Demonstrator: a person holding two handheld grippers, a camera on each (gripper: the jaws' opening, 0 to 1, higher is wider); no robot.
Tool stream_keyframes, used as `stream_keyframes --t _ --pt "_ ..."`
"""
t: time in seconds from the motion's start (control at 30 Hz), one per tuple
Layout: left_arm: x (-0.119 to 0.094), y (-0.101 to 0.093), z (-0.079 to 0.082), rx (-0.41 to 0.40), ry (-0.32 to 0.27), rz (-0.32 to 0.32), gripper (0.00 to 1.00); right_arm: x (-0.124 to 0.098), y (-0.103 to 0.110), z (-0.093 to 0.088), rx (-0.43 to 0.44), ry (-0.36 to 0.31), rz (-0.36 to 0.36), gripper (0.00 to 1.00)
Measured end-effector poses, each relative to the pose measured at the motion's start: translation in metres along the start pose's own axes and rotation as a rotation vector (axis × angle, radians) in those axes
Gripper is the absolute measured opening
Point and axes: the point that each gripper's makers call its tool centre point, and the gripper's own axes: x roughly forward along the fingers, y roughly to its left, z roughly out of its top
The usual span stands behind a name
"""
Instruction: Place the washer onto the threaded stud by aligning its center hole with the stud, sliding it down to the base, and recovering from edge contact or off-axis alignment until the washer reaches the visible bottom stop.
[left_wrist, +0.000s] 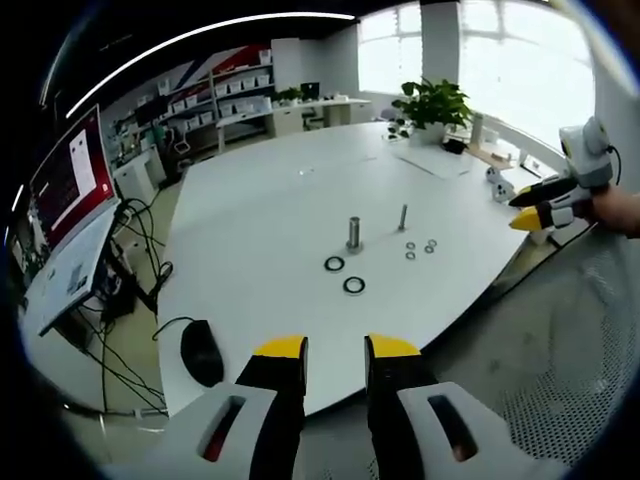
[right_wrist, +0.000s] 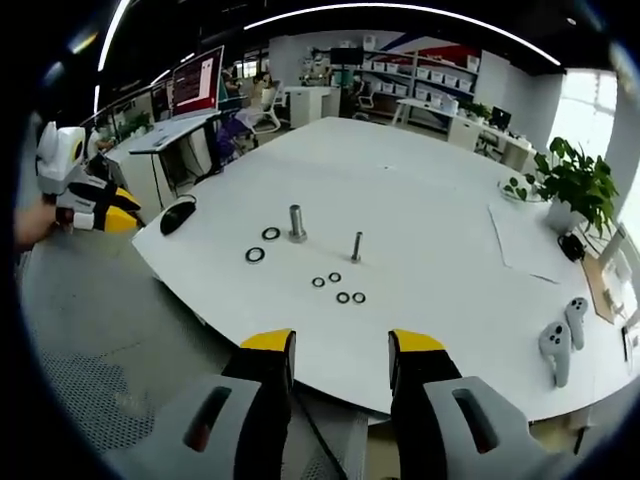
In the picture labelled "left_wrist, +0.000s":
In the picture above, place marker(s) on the small black box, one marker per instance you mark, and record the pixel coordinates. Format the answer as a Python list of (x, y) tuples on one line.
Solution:
[(454, 146)]

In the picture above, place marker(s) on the white game controller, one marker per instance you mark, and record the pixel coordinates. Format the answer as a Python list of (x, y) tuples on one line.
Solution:
[(501, 189)]

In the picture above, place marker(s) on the white plant pot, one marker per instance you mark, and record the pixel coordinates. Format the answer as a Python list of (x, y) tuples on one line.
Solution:
[(430, 134)]

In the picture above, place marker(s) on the white counter desk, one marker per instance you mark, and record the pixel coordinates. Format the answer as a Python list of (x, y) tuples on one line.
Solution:
[(320, 112)]

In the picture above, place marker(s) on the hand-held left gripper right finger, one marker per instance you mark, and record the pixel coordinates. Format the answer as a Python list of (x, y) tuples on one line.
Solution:
[(400, 400)]

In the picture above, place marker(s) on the computer monitor with red screen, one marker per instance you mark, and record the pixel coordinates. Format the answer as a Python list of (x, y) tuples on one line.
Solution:
[(70, 175)]

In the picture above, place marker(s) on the grey mesh chair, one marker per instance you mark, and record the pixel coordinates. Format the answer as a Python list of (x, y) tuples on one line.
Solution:
[(550, 340)]

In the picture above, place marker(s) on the white cylinder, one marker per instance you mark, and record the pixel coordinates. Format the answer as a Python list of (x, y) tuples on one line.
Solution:
[(477, 127)]

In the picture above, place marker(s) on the shelf unit with white bins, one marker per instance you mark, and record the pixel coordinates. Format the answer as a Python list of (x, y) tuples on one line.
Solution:
[(225, 95)]

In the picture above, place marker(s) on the green potted plant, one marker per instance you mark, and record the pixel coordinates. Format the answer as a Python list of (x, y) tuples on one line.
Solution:
[(435, 102)]

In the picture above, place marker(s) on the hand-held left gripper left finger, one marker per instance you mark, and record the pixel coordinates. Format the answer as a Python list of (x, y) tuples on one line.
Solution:
[(260, 400)]

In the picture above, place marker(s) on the black computer mouse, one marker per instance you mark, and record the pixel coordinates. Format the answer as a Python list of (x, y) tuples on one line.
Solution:
[(201, 352)]

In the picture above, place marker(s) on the ceiling light strip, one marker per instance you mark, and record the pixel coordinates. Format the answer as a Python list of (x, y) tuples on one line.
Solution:
[(175, 45)]

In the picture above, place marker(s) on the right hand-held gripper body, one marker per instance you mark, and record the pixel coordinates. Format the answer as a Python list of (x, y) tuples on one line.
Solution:
[(590, 160)]

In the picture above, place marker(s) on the person's right hand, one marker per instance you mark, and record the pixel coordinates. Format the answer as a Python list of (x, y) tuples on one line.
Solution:
[(617, 212)]

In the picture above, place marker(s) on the small black monitor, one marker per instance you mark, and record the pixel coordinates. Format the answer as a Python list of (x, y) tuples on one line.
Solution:
[(310, 90)]

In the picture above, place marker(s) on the white side desk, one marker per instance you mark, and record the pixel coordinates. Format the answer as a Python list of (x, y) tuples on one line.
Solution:
[(65, 285)]

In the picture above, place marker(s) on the thin metal threaded stud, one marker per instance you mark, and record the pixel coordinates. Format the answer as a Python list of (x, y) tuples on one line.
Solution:
[(402, 217)]

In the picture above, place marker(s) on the large black washer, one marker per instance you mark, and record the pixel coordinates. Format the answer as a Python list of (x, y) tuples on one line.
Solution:
[(326, 263), (345, 285)]

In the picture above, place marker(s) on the thick metal threaded stud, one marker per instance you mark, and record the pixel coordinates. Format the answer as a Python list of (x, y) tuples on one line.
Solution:
[(354, 235)]

